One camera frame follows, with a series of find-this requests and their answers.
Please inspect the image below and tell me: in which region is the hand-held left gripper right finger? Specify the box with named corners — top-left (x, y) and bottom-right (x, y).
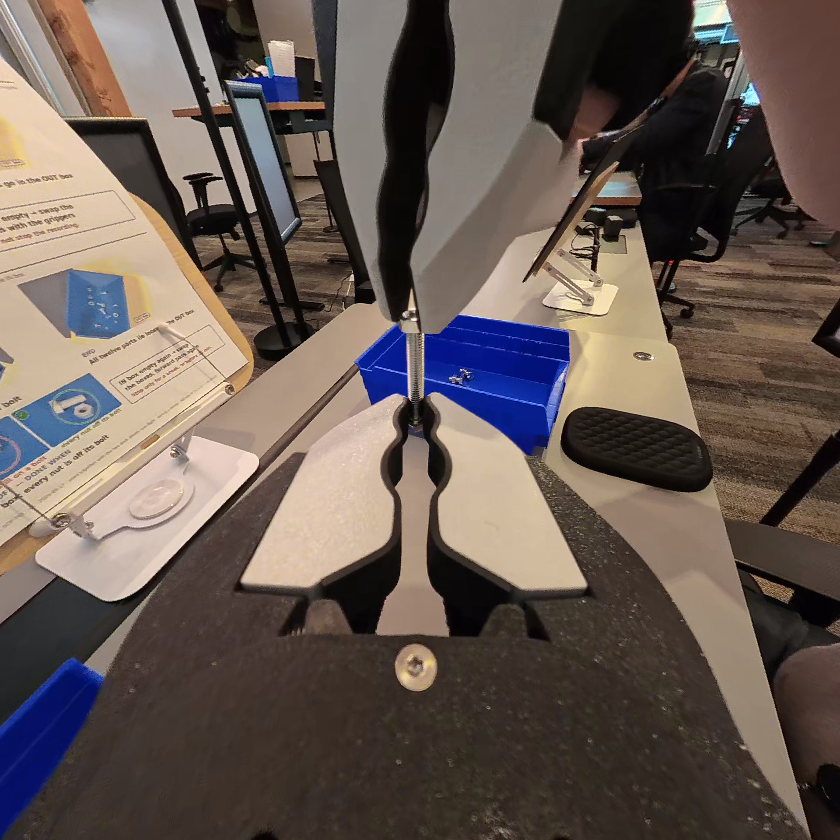
top-left (425, 392), bottom-right (589, 636)

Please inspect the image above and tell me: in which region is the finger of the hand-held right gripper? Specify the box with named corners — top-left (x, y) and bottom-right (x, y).
top-left (331, 0), bottom-right (431, 324)
top-left (407, 0), bottom-right (584, 334)

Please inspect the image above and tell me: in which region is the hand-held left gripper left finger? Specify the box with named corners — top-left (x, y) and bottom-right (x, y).
top-left (239, 394), bottom-right (404, 636)

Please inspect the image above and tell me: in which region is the blue plastic parts bin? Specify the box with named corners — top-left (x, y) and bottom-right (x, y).
top-left (354, 315), bottom-right (571, 457)
top-left (0, 658), bottom-right (105, 818)
top-left (244, 74), bottom-right (299, 107)

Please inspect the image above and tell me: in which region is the long thin steel bolt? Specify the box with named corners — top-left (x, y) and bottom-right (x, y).
top-left (402, 328), bottom-right (427, 424)

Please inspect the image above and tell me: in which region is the person's right forearm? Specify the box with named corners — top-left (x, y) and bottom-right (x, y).
top-left (725, 0), bottom-right (840, 232)

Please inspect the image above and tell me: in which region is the person's right hand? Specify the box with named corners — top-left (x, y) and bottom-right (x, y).
top-left (568, 85), bottom-right (634, 160)

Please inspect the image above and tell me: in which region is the wooden top standing desk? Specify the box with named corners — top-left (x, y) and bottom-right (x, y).
top-left (172, 100), bottom-right (329, 181)

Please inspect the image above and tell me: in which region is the black quilted wrist rest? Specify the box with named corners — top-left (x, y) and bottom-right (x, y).
top-left (561, 407), bottom-right (715, 493)

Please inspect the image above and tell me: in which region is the black pole floor stand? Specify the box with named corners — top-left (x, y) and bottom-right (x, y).
top-left (161, 0), bottom-right (316, 362)

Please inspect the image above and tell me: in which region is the black framed display panel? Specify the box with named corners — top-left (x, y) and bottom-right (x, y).
top-left (64, 117), bottom-right (198, 263)

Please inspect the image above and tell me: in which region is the printed instruction sheet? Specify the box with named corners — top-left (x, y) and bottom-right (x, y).
top-left (0, 56), bottom-right (249, 546)

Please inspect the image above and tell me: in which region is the person's leg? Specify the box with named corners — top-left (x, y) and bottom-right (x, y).
top-left (773, 643), bottom-right (840, 788)

